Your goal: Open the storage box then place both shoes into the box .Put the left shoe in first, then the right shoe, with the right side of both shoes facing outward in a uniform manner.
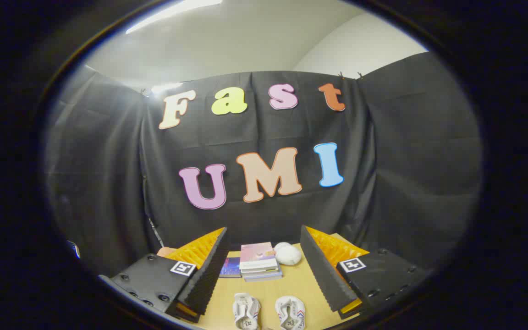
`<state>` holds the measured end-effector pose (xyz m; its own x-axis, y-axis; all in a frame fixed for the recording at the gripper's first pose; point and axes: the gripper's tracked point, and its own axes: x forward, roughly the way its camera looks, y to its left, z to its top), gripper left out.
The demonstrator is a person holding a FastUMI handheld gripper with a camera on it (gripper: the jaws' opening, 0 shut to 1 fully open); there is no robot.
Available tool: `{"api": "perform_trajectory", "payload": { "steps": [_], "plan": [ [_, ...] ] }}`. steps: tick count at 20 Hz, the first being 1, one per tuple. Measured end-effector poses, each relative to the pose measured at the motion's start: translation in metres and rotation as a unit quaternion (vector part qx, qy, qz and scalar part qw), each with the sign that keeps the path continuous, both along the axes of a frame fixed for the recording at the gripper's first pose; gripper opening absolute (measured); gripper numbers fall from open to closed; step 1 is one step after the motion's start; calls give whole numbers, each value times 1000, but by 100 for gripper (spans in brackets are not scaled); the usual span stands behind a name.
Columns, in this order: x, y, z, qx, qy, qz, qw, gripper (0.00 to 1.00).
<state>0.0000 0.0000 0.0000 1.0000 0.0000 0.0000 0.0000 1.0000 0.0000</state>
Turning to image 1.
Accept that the dark blue cover book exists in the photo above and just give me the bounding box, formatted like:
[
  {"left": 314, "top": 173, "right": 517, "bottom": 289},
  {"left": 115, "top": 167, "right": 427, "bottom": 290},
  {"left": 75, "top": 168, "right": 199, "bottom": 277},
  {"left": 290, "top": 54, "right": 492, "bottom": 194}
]
[{"left": 220, "top": 257, "right": 242, "bottom": 278}]

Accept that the black backdrop cloth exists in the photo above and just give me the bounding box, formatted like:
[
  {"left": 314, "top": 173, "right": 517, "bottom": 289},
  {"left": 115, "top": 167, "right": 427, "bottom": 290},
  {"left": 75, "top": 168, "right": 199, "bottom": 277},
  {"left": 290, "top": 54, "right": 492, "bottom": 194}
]
[{"left": 44, "top": 52, "right": 484, "bottom": 275}]

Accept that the white plush ball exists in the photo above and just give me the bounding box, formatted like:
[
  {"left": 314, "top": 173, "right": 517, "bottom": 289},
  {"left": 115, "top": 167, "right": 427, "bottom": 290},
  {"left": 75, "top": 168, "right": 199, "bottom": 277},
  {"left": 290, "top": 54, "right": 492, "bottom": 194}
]
[{"left": 274, "top": 242, "right": 302, "bottom": 266}]

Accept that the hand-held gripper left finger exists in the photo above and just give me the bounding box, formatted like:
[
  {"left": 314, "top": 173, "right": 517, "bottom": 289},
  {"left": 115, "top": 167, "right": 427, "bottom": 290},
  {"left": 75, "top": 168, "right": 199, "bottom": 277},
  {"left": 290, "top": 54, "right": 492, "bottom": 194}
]
[{"left": 99, "top": 227, "right": 231, "bottom": 323}]

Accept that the pink cover book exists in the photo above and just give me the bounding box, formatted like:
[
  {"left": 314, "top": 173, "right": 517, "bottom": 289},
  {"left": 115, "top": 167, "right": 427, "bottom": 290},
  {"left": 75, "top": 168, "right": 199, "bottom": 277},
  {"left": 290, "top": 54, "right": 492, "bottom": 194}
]
[{"left": 239, "top": 242, "right": 278, "bottom": 271}]

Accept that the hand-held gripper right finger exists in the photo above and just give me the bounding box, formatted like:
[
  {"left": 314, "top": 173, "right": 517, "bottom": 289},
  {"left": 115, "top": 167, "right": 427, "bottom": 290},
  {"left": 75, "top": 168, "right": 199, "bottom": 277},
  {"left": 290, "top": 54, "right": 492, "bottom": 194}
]
[{"left": 300, "top": 225, "right": 429, "bottom": 320}]

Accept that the white canvas shoe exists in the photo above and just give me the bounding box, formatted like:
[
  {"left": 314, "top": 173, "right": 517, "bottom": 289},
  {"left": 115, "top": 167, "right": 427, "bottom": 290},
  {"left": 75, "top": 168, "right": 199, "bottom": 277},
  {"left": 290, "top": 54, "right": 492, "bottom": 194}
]
[
  {"left": 275, "top": 296, "right": 306, "bottom": 330},
  {"left": 233, "top": 293, "right": 261, "bottom": 330}
]

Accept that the thin white book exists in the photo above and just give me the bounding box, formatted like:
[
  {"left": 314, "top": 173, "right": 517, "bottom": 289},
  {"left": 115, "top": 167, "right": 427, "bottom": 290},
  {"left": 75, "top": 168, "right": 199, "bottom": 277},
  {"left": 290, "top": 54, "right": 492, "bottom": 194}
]
[{"left": 241, "top": 267, "right": 281, "bottom": 277}]

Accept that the light blue cover book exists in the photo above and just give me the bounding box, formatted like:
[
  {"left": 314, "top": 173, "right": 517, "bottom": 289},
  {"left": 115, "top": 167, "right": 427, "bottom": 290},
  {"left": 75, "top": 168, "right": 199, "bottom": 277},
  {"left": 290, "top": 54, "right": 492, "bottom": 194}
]
[{"left": 243, "top": 271, "right": 283, "bottom": 282}]

